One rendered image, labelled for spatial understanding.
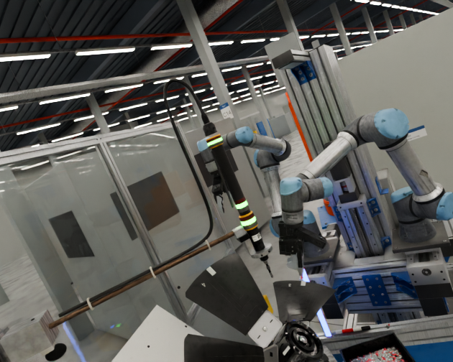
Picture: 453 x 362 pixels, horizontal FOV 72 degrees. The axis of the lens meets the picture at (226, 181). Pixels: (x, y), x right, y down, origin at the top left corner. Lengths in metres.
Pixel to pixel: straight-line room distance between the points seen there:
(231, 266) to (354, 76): 1.91
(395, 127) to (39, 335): 1.27
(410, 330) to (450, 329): 0.13
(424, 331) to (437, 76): 1.78
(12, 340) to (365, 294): 1.51
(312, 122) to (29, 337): 1.45
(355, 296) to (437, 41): 1.80
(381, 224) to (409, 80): 1.21
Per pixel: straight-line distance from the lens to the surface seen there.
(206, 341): 0.79
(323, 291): 1.23
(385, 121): 1.29
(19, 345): 0.95
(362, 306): 1.87
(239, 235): 0.89
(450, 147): 2.78
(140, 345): 1.08
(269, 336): 0.99
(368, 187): 1.76
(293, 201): 1.07
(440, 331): 1.52
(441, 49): 2.72
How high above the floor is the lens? 1.81
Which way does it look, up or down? 8 degrees down
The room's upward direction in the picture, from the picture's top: 23 degrees counter-clockwise
